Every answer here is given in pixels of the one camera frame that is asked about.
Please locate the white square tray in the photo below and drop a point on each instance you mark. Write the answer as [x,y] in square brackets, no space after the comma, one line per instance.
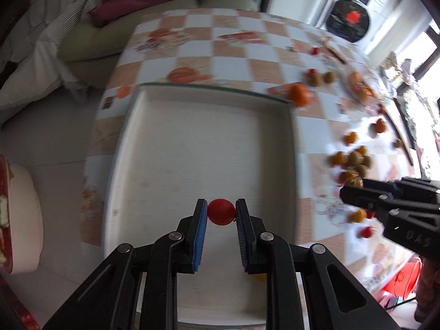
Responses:
[206,151]

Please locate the orange snack packet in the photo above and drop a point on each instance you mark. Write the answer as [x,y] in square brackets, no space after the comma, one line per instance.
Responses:
[359,86]

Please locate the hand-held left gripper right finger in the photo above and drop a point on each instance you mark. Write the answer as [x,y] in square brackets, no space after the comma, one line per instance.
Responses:
[242,239]

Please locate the green sofa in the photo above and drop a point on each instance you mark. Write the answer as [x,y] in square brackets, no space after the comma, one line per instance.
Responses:
[86,41]

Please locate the white round bucket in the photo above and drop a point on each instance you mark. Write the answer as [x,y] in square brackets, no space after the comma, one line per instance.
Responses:
[22,213]

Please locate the orange tomato near tray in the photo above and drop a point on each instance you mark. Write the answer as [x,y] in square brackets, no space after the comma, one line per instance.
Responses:
[298,95]

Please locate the checkered printed tablecloth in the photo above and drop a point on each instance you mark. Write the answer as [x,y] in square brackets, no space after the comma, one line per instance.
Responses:
[220,44]

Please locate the red patterned box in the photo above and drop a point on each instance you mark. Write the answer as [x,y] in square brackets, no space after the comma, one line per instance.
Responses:
[5,213]

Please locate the long wooden stick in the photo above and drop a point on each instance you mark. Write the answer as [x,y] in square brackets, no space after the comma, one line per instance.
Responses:
[398,130]

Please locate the magenta cloth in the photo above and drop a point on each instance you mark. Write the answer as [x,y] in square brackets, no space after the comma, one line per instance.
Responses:
[144,0]

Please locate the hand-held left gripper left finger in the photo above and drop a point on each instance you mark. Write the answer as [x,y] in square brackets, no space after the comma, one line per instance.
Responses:
[200,239]

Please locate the red plastic bag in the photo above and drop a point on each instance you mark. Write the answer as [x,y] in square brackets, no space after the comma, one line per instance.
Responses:
[402,278]

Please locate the white quilt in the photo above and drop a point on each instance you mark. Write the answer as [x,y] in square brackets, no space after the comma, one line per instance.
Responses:
[34,41]

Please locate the person's right forearm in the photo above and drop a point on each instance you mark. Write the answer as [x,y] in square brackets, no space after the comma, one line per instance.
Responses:
[429,292]

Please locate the yellow kumquat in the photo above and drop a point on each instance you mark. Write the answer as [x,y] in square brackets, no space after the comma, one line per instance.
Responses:
[363,150]
[357,216]

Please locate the small orange mandarin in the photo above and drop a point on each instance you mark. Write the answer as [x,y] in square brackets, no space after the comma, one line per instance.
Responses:
[380,125]

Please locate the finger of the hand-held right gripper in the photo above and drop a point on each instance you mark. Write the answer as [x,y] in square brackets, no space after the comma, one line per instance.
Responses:
[417,192]
[364,199]

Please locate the short wooden stick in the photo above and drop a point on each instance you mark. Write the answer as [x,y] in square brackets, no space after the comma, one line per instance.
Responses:
[335,51]

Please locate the green olive fruit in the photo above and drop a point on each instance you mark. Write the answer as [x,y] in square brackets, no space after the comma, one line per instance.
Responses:
[398,143]
[329,77]
[314,80]
[354,158]
[367,161]
[361,170]

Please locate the orange kumquat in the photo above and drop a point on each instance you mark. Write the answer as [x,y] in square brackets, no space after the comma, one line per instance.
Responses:
[356,181]
[338,158]
[351,138]
[345,176]

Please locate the white washing machine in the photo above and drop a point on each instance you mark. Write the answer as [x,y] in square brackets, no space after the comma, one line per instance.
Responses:
[347,17]

